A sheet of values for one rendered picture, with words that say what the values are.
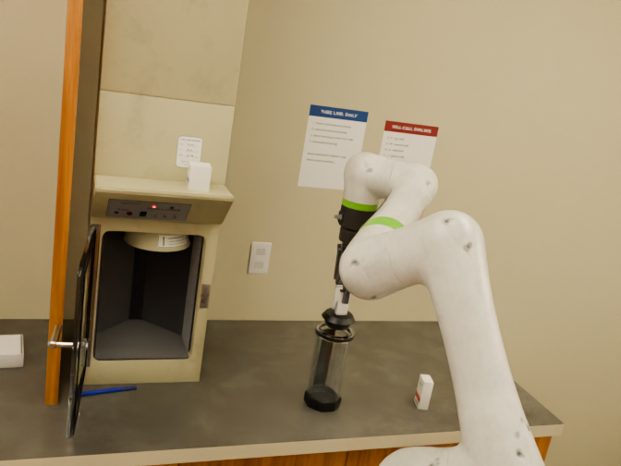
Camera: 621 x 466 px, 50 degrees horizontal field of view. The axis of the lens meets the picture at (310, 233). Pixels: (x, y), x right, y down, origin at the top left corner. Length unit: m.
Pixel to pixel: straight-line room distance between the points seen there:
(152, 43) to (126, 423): 0.91
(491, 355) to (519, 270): 1.68
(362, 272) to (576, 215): 1.76
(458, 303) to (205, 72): 0.86
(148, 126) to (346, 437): 0.93
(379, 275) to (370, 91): 1.14
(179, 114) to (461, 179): 1.21
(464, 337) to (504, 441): 0.17
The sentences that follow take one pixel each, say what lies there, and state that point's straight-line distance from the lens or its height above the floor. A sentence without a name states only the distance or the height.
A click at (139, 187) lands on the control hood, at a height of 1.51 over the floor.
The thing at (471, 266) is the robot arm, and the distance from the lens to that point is 1.17.
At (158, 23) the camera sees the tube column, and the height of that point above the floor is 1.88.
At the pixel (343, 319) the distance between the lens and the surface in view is 1.76.
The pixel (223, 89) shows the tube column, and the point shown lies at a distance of 1.67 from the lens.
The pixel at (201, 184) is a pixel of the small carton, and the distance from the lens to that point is 1.62.
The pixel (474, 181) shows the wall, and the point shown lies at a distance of 2.54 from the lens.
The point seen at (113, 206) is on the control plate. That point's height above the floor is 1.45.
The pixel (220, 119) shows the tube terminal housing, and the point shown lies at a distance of 1.68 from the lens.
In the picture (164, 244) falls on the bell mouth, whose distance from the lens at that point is 1.76.
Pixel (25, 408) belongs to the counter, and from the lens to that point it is 1.80.
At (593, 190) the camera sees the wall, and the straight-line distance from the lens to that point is 2.90.
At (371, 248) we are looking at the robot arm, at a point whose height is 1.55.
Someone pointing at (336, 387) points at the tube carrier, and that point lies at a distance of 1.85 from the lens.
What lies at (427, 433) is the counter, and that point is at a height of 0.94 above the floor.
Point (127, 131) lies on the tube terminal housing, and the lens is 1.65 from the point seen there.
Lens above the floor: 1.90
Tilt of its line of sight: 16 degrees down
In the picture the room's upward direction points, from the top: 10 degrees clockwise
